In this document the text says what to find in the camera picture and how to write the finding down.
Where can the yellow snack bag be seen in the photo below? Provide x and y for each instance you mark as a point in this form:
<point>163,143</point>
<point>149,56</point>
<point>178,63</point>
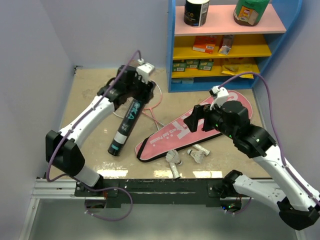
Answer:
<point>236,69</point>

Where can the green box left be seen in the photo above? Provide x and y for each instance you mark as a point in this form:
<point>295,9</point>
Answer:
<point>179,65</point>

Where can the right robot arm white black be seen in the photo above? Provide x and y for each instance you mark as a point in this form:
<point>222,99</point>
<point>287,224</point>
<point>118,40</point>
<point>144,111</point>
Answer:
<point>296,202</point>

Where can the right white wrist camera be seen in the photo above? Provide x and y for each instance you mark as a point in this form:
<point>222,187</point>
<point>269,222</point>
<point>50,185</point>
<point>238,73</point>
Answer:
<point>220,96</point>

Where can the green box right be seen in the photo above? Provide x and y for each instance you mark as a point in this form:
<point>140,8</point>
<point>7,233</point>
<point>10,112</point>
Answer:
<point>206,64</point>

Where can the white shuttlecock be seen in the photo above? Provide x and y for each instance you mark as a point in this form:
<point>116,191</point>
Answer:
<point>172,156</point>
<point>197,155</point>

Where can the black shuttlecock tube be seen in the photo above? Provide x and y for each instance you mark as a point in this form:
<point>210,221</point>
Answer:
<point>125,128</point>

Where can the white racket handle right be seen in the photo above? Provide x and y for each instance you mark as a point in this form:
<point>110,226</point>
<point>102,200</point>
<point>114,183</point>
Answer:
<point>201,148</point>

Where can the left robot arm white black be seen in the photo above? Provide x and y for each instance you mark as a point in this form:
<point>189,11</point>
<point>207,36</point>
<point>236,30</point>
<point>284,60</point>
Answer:
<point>63,147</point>

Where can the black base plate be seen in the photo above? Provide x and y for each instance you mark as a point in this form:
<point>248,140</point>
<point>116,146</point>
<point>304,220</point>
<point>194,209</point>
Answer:
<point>209,192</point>

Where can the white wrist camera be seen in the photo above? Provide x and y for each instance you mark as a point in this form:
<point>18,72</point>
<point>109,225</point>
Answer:
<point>145,69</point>
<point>220,96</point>

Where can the orange box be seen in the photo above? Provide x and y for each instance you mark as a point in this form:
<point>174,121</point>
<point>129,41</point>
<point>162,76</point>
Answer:
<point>204,43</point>

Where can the white racket handle front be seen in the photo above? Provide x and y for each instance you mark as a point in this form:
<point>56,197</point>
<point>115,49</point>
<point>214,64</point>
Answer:
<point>174,170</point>

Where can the black white can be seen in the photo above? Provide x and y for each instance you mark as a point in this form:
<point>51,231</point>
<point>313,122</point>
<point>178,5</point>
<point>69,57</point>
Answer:
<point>195,12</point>

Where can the blue shelf unit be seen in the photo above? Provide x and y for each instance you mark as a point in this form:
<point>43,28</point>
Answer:
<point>257,45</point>

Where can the aluminium rail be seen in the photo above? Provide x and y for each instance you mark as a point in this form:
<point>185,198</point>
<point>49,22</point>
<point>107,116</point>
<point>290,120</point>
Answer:
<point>61,189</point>

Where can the white racket handle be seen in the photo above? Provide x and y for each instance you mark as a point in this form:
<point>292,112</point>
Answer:
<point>174,170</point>
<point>201,148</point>

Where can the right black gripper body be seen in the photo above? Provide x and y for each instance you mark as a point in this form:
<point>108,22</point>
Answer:
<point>213,119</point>

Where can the silver brown pouch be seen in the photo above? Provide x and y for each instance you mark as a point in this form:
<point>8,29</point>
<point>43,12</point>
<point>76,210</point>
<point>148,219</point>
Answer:
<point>226,44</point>

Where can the green box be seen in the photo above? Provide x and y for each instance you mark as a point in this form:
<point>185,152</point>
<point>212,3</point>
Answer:
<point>179,65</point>
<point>192,63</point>
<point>206,64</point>

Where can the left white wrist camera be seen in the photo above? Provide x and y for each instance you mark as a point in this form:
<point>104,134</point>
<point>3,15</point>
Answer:
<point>145,69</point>

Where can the pink badminton racket right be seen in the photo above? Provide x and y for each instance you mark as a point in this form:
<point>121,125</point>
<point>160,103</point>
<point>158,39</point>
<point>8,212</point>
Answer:
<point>151,108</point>

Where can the green box middle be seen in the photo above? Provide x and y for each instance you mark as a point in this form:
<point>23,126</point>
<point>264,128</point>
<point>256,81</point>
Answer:
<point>192,63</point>

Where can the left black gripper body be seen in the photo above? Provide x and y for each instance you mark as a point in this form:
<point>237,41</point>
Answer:
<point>137,90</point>

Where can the green brown jar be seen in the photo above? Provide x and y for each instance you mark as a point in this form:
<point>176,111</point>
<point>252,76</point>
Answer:
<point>249,12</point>

